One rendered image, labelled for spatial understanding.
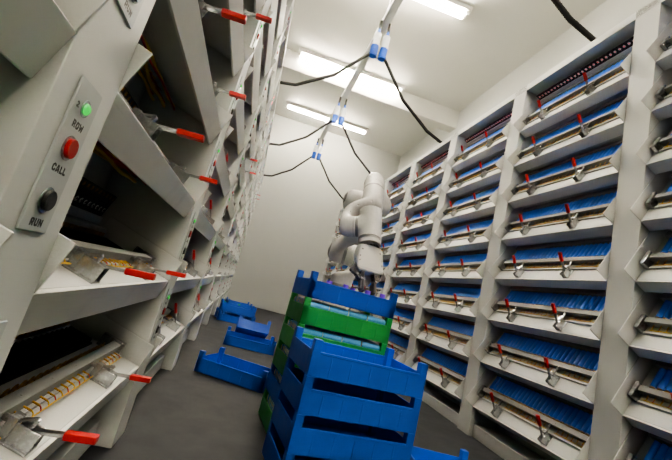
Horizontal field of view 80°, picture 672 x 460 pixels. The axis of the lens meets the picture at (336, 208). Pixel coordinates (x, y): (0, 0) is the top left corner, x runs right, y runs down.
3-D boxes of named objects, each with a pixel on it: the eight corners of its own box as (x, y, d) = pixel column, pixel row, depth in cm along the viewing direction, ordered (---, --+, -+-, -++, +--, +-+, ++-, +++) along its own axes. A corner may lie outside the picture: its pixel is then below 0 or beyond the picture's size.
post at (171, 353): (175, 365, 160) (294, 1, 198) (171, 370, 151) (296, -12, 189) (123, 353, 157) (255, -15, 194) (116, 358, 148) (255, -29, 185)
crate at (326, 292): (368, 311, 147) (373, 290, 149) (393, 319, 128) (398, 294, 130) (291, 291, 139) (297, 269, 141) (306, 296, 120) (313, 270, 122)
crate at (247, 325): (233, 335, 271) (236, 323, 275) (262, 342, 275) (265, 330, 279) (236, 326, 246) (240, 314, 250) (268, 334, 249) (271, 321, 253)
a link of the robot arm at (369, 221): (354, 233, 140) (380, 234, 139) (356, 203, 148) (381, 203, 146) (356, 246, 147) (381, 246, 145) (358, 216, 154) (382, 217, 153)
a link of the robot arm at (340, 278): (328, 283, 219) (339, 242, 224) (360, 292, 219) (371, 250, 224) (329, 283, 207) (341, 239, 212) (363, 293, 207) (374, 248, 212)
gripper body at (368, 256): (376, 254, 146) (375, 282, 139) (351, 246, 143) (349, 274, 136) (387, 244, 140) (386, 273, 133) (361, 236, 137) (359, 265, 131)
